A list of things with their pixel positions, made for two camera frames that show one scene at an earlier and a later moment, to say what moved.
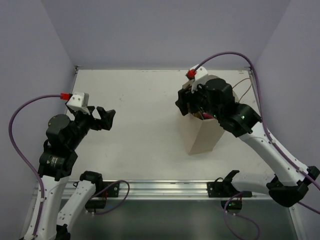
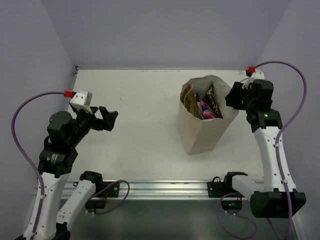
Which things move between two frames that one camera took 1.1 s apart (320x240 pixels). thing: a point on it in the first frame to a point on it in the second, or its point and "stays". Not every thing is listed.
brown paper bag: [203, 135] stays
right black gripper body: [200, 95] to [239, 99]
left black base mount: [103, 190] stays
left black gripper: [94, 117] stays
